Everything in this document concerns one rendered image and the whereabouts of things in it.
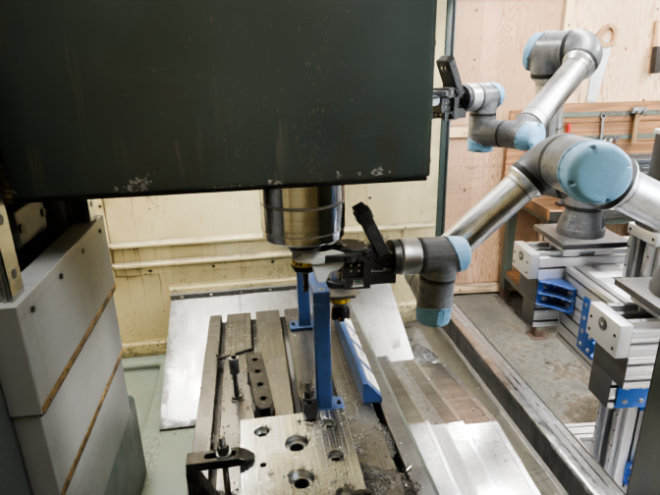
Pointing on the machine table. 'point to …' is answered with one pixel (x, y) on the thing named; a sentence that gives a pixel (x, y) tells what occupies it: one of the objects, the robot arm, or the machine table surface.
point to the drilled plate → (341, 436)
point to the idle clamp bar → (256, 377)
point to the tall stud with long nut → (235, 375)
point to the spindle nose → (302, 215)
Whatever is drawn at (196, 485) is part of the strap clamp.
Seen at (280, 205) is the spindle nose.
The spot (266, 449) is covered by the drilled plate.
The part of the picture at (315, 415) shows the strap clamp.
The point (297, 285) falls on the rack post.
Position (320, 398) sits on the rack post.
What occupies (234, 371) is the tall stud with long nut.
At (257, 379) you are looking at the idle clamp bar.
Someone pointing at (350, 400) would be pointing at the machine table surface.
